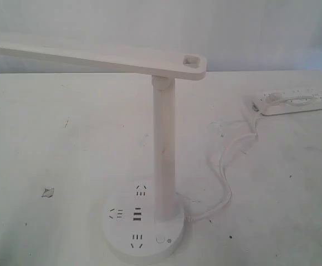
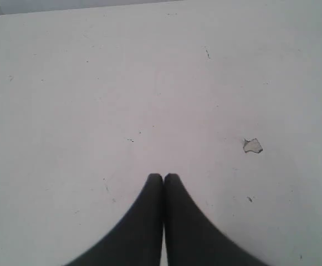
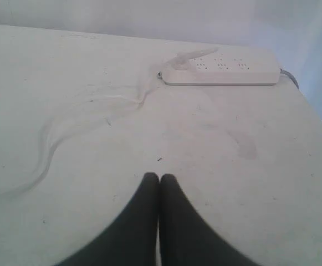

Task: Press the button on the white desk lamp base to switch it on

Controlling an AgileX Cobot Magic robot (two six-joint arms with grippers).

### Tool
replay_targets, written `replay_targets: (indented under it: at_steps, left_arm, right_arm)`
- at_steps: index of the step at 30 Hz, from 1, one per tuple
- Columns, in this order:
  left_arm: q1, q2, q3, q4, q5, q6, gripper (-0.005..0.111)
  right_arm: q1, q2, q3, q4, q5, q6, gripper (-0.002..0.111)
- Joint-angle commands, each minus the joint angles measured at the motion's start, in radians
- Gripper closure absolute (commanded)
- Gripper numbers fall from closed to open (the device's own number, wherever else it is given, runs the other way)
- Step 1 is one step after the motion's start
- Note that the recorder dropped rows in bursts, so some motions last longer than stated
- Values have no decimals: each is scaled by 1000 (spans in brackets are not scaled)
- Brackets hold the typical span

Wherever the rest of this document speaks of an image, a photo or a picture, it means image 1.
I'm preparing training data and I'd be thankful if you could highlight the torn tape scrap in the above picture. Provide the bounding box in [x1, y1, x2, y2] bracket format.
[41, 187, 54, 198]

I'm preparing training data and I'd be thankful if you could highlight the white desk lamp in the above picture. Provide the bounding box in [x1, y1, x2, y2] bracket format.
[0, 41, 207, 265]

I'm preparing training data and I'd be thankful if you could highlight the white power strip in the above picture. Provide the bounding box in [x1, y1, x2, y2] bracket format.
[241, 85, 322, 116]

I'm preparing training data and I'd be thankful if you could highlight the white power cable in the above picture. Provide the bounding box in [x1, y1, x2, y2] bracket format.
[185, 97, 314, 224]

